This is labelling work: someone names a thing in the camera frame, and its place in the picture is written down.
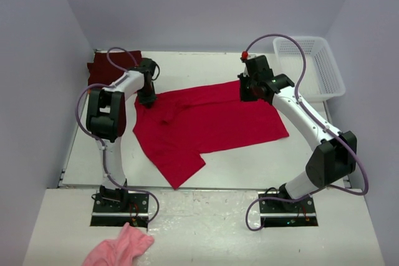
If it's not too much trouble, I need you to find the red t-shirt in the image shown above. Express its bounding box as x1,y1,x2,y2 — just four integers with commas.
133,81,289,189

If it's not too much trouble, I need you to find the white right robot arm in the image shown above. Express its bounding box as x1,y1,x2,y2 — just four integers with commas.
238,55,357,212

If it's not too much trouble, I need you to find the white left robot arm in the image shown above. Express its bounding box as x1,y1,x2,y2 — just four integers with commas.
85,59,160,212

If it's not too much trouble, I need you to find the dark maroon folded t-shirt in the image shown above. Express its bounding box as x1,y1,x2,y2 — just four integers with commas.
87,52,135,85

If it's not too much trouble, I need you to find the white plastic basket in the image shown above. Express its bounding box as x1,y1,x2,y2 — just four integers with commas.
273,36,346,102

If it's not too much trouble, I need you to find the pink cloth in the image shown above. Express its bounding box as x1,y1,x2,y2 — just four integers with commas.
82,222,155,265

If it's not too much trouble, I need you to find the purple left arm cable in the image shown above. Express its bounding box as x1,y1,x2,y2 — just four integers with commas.
76,47,160,226

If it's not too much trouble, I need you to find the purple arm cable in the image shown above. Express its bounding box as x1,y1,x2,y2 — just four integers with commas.
76,47,160,226
245,34,370,232

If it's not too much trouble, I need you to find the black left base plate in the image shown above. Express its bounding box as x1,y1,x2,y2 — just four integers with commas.
90,190,149,229

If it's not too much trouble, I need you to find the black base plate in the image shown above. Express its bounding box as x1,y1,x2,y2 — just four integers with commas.
259,197,319,228
90,190,149,229

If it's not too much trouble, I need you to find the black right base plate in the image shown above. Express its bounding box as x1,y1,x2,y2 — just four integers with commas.
259,197,319,228

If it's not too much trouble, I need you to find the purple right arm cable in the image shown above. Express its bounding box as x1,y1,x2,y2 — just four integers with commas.
245,34,370,232

